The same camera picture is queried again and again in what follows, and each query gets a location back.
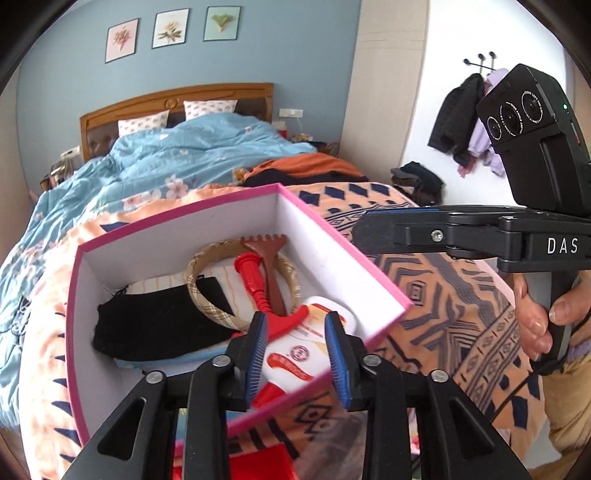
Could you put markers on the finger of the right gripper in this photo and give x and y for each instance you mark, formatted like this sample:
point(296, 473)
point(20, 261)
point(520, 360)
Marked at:
point(396, 230)

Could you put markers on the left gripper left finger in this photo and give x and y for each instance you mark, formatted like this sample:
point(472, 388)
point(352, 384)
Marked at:
point(247, 353)

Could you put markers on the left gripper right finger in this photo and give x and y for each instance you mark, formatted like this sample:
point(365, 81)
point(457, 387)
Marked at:
point(345, 355)

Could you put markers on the white red cream tube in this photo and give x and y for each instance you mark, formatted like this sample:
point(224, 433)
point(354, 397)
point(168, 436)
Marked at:
point(298, 358)

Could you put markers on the red plastic bag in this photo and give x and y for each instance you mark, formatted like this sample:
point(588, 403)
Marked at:
point(272, 463)

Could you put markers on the right hand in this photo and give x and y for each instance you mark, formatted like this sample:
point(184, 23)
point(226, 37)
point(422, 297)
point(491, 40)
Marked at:
point(570, 309)

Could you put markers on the black cloth garment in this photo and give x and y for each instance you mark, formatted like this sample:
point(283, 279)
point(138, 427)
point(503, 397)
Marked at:
point(154, 326)

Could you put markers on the orange patterned blanket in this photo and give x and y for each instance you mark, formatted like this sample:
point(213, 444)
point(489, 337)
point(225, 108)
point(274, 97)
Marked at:
point(462, 321)

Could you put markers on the clear plastic bag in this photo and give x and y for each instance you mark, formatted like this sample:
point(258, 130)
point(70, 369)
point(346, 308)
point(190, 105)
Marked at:
point(338, 453)

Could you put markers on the lilac hanging hoodie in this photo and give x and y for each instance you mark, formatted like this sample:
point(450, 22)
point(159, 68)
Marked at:
point(480, 147)

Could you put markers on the black hanging jacket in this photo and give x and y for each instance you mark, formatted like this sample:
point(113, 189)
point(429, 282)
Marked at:
point(456, 120)

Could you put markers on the orange folded cloth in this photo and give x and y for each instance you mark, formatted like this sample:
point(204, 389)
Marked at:
point(302, 169)

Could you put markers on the beige padded jacket sleeve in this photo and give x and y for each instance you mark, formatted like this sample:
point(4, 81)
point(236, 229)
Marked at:
point(567, 406)

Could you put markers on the blue quilt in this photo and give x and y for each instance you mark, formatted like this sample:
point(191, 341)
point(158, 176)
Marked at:
point(165, 163)

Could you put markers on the left patterned pillow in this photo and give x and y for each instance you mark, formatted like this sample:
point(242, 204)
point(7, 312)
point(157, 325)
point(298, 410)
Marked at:
point(150, 122)

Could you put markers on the patterned pillow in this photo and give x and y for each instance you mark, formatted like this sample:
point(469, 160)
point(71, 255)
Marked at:
point(194, 109)
point(150, 122)

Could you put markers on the right patterned pillow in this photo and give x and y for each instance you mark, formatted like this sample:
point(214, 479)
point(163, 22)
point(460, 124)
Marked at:
point(194, 109)

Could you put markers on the wooden bed headboard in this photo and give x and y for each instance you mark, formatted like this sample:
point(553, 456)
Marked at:
point(99, 129)

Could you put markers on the right framed plant picture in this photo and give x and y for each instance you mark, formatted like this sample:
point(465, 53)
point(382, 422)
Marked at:
point(222, 23)

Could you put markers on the middle framed flower picture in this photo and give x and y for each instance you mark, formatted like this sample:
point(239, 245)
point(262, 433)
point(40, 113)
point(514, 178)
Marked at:
point(170, 28)

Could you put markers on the framed flower picture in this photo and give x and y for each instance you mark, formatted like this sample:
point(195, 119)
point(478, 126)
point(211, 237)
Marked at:
point(121, 40)
point(170, 28)

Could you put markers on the left framed flower picture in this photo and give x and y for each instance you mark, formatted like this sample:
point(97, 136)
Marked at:
point(121, 40)

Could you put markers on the wall coat hook rack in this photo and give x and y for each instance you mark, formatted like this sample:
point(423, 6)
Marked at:
point(485, 62)

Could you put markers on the wall power outlet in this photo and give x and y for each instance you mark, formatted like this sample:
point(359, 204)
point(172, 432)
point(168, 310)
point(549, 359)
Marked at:
point(291, 113)

